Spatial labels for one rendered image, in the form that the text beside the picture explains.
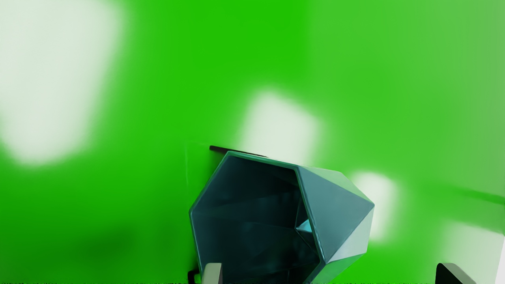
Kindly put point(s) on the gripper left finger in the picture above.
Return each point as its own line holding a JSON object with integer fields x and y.
{"x": 212, "y": 274}

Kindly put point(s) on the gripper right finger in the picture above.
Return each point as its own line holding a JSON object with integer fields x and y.
{"x": 451, "y": 275}

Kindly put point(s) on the teal faceted mug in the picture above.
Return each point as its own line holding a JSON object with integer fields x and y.
{"x": 335, "y": 209}

